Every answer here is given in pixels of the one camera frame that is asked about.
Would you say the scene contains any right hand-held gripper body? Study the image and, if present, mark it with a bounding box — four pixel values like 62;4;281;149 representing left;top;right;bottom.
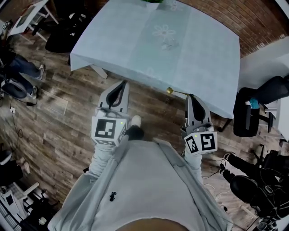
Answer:
180;116;219;156

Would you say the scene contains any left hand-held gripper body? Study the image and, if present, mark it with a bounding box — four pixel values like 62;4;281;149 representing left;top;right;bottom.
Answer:
91;105;130;147

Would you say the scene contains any small gold spoon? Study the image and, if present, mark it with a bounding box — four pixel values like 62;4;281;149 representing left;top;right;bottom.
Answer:
166;87;190;97

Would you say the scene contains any clear drinking glass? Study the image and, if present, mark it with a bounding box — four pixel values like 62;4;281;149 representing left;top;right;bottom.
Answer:
160;37;179;51

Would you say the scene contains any person's right forearm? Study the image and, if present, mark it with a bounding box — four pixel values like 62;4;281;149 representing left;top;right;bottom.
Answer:
184;151;204;181

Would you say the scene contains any person's left forearm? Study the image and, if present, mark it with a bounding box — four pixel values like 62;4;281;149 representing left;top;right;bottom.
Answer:
89;137;127;179

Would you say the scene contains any white table leg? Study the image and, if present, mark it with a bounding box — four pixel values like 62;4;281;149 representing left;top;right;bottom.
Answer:
89;65;109;79

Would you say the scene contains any person's white shoe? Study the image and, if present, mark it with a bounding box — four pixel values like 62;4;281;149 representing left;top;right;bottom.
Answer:
131;115;142;129

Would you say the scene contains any person's leg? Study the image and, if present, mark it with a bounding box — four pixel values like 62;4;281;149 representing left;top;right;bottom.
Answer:
124;125;145;142
0;54;46;100

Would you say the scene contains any black office chair with armrests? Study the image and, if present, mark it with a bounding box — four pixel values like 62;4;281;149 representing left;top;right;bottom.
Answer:
233;76;289;137

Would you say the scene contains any pale blue flowered tablecloth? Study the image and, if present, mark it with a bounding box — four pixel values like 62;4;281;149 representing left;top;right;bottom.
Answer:
70;0;241;120

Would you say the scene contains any black round stool seat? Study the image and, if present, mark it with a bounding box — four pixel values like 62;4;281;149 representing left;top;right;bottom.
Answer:
230;175;258;199

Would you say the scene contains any person's torso in grey jacket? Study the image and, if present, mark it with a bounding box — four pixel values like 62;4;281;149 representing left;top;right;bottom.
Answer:
47;137;234;231

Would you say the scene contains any plain white desk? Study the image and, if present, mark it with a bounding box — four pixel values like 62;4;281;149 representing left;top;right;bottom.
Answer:
239;37;289;92

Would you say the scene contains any black chair with white mark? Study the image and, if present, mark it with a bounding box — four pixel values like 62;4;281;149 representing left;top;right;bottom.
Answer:
45;11;91;54

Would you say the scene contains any small white table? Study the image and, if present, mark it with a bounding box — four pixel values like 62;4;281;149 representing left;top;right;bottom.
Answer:
0;182;40;217

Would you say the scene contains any black floor cable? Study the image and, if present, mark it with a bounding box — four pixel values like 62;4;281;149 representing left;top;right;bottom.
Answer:
9;112;23;139

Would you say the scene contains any white desk with shelf frame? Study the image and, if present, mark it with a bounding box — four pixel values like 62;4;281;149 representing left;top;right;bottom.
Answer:
9;0;59;42

